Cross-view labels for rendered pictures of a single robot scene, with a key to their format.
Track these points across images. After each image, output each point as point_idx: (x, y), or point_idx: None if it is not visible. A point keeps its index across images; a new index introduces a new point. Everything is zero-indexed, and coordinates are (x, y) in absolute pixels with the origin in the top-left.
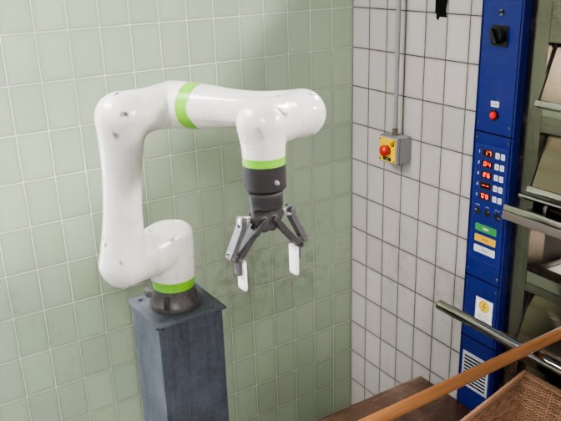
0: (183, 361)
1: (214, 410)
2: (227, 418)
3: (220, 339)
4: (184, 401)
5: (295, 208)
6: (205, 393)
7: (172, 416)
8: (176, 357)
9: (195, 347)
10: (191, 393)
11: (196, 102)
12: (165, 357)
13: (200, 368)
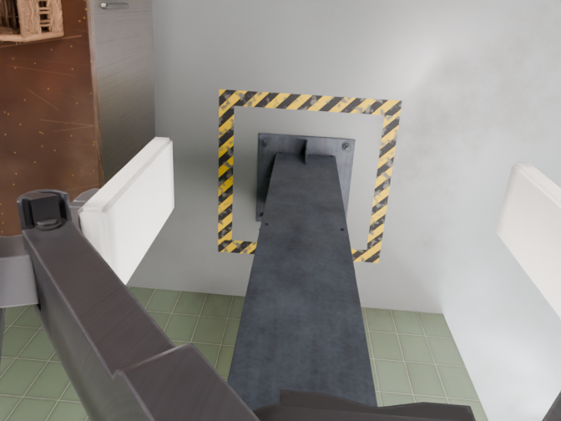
0: (326, 364)
1: (273, 285)
2: (254, 271)
3: (237, 370)
4: (329, 311)
5: None
6: (286, 309)
7: (351, 302)
8: (341, 375)
9: (296, 375)
10: (313, 317)
11: None
12: (365, 382)
13: (290, 342)
